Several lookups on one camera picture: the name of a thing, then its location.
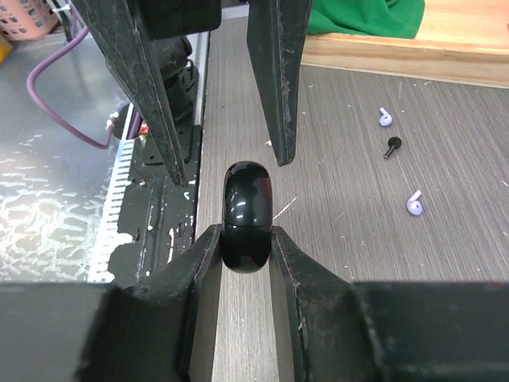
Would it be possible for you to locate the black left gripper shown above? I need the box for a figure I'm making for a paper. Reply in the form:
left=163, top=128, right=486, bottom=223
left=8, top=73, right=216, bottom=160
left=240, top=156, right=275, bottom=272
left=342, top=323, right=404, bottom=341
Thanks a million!
left=73, top=0, right=312, bottom=186

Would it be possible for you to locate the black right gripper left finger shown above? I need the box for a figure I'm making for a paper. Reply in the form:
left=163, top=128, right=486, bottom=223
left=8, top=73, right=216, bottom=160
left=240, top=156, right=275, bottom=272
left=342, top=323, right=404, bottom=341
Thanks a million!
left=1, top=225, right=221, bottom=381

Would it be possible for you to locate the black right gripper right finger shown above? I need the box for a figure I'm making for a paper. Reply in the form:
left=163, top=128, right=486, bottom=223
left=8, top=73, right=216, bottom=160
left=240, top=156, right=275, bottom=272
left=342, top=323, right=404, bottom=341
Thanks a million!
left=270, top=227, right=508, bottom=381

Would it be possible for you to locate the black earbud charging case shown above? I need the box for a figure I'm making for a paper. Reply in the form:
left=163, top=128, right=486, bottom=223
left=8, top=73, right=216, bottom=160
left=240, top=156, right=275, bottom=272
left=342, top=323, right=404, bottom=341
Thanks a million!
left=220, top=161, right=273, bottom=274

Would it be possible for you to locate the black earbud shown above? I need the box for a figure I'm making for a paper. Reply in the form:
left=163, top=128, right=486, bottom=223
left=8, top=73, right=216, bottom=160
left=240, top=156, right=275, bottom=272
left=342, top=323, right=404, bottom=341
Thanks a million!
left=383, top=136, right=402, bottom=159

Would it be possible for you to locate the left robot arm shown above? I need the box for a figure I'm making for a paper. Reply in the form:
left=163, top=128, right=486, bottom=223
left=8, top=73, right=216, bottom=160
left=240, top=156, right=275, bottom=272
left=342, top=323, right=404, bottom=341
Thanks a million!
left=73, top=0, right=312, bottom=185

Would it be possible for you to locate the lilac earbud centre table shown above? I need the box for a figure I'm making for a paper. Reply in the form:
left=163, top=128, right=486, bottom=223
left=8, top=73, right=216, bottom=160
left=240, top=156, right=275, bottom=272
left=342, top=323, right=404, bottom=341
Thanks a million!
left=406, top=190, right=423, bottom=216

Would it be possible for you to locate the pink plastic basket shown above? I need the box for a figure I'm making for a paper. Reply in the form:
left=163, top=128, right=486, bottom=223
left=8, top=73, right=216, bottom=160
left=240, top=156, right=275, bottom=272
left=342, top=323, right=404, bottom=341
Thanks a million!
left=0, top=0, right=59, bottom=41

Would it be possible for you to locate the green t-shirt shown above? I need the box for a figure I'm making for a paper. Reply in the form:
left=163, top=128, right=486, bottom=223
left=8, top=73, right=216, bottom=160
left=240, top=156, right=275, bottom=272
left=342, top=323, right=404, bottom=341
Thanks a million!
left=308, top=0, right=425, bottom=39

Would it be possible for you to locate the lilac earbud left side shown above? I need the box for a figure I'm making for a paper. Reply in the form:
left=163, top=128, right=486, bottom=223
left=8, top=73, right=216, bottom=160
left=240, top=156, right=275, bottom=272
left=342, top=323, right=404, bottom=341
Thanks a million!
left=379, top=107, right=394, bottom=127

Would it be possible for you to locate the wooden rack base tray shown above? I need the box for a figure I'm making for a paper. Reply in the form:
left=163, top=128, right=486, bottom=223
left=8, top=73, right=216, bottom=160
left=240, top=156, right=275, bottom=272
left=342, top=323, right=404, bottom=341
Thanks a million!
left=302, top=1, right=508, bottom=88

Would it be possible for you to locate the grey slotted cable duct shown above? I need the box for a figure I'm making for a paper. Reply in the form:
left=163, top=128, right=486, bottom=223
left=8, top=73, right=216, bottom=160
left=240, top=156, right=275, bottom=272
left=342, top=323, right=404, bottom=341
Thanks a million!
left=87, top=33, right=211, bottom=283

